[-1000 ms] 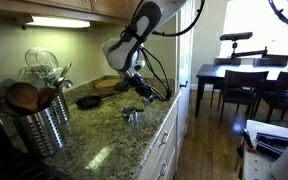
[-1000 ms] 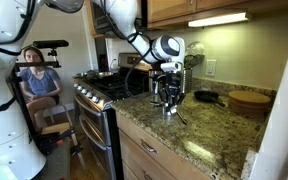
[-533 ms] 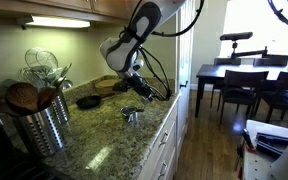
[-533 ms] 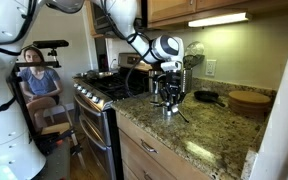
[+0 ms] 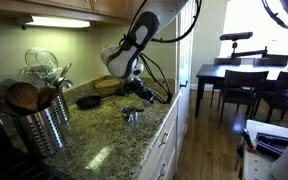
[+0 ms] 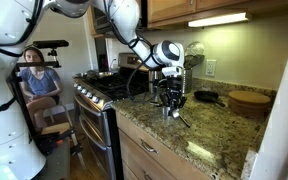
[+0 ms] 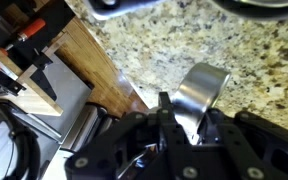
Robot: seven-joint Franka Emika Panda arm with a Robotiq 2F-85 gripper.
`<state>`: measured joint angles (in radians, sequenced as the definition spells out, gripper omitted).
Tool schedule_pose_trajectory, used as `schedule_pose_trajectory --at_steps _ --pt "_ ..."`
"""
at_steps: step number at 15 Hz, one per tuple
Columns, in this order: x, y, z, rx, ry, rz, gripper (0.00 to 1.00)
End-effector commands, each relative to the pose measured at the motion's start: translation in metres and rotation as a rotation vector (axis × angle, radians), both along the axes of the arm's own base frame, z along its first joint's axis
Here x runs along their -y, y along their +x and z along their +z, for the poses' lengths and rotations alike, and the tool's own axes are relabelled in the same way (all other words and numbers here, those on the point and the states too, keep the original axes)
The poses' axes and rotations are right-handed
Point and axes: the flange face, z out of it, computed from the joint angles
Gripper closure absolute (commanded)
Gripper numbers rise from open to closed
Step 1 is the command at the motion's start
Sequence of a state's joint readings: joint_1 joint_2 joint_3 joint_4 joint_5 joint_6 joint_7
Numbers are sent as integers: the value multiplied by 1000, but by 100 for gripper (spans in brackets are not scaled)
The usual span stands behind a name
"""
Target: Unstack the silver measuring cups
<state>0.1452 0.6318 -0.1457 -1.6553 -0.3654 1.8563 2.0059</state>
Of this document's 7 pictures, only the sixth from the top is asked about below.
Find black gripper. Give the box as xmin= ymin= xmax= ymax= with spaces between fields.
xmin=159 ymin=75 xmax=187 ymax=113

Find small silver measuring cup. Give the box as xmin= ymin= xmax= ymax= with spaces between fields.
xmin=169 ymin=108 xmax=192 ymax=129

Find black cast iron skillet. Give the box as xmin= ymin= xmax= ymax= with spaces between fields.
xmin=193 ymin=90 xmax=227 ymax=108

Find wooden lower cabinet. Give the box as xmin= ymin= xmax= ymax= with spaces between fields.
xmin=115 ymin=111 xmax=213 ymax=180

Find round wooden board stack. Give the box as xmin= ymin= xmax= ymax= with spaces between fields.
xmin=227 ymin=90 xmax=272 ymax=118

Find silver frying pan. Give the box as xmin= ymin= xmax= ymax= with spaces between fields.
xmin=73 ymin=70 xmax=118 ymax=80

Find stainless steel gas range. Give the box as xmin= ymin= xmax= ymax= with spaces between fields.
xmin=72 ymin=52 xmax=155 ymax=180

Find under-cabinet light bar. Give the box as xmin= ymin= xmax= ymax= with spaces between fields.
xmin=187 ymin=12 xmax=253 ymax=28

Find wooden upper cabinets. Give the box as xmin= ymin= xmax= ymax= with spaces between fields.
xmin=146 ymin=0 xmax=288 ymax=29

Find white door panel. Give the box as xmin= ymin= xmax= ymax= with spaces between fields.
xmin=248 ymin=8 xmax=288 ymax=180

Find white chair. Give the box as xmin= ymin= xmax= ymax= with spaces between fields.
xmin=43 ymin=102 xmax=76 ymax=128

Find light wooden board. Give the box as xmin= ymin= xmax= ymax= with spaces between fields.
xmin=40 ymin=121 xmax=72 ymax=136

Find black orange bar clamp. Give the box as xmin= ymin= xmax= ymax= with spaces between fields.
xmin=37 ymin=128 xmax=78 ymax=155

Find seated person blue shirt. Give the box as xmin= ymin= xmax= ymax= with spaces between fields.
xmin=18 ymin=44 xmax=65 ymax=130

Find black stand pole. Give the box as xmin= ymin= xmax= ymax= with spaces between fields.
xmin=6 ymin=64 xmax=40 ymax=143

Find white wall outlet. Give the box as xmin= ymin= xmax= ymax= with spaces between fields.
xmin=205 ymin=59 xmax=217 ymax=77

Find black stereo camera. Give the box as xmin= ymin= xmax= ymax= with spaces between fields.
xmin=32 ymin=39 xmax=70 ymax=50

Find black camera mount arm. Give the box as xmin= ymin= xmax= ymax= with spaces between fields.
xmin=15 ymin=48 xmax=62 ymax=69

